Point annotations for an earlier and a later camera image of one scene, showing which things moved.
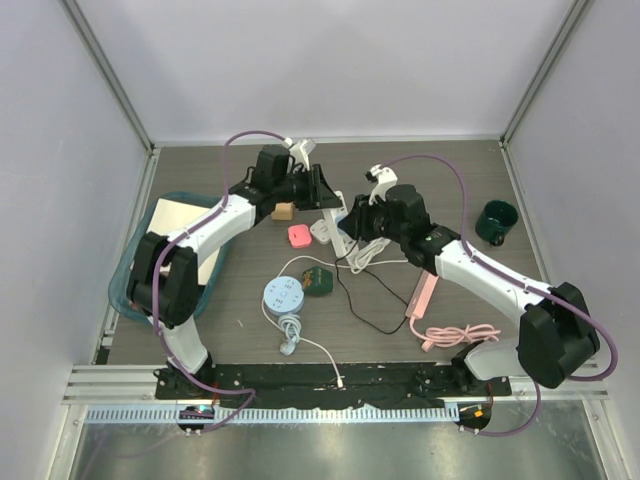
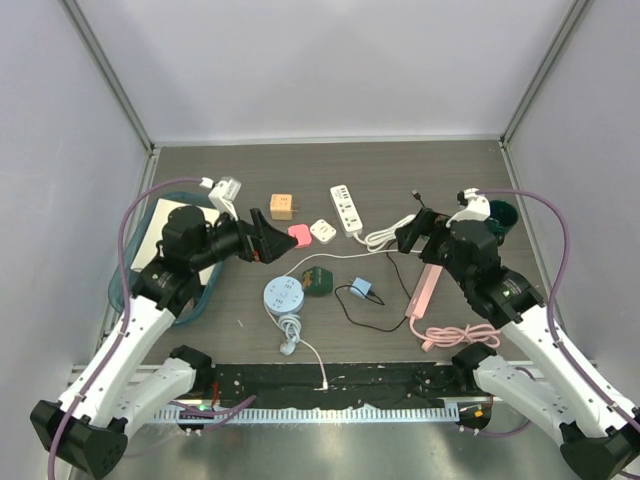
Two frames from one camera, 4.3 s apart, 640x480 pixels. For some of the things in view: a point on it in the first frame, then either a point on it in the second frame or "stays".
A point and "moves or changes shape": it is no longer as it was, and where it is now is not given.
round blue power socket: [285, 297] stays
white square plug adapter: [320, 231] stays
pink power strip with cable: [442, 336] stays
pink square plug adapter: [299, 236] stays
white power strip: [345, 247] moves or changes shape
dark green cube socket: [316, 280] stays
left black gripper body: [295, 188] → [227, 240]
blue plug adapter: [337, 219] → [363, 285]
